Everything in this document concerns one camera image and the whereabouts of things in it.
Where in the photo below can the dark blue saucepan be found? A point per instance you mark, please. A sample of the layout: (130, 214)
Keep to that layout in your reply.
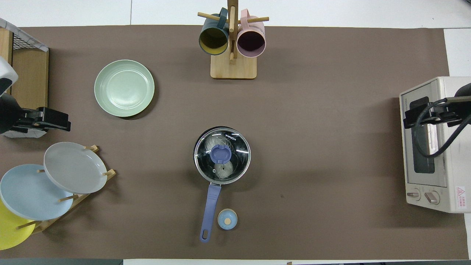
(211, 206)

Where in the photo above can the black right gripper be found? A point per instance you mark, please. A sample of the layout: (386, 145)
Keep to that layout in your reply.
(449, 112)

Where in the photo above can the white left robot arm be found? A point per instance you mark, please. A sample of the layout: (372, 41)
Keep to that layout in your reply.
(7, 114)

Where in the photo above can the light blue plate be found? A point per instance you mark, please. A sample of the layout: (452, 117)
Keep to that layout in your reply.
(29, 191)

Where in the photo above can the grey plate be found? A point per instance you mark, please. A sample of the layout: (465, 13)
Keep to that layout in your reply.
(75, 167)

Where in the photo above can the beige toaster oven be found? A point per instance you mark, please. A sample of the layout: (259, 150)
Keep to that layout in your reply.
(450, 173)

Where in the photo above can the glass lid blue knob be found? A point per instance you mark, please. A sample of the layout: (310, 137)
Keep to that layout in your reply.
(240, 162)

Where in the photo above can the small blue round timer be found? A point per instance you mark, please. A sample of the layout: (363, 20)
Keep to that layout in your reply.
(227, 219)

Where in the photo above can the pink mug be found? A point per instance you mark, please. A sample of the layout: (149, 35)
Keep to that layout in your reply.
(251, 41)

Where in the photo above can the wooden two-tier shelf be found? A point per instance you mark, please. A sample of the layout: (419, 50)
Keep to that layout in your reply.
(29, 77)

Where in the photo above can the light green plate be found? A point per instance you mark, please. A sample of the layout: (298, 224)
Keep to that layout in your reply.
(124, 88)

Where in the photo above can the wooden plate rack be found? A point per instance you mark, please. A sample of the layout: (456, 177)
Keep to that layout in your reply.
(40, 226)

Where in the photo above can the dark teal mug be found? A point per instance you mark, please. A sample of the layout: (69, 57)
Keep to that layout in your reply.
(213, 39)

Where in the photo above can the brown table mat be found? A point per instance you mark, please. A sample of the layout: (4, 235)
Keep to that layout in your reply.
(312, 147)

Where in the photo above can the yellow plate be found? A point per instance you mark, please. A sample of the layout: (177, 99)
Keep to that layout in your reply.
(9, 232)

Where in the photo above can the wooden mug tree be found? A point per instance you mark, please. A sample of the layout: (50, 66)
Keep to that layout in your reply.
(233, 70)

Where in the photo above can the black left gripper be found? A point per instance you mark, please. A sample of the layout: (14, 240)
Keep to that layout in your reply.
(31, 119)

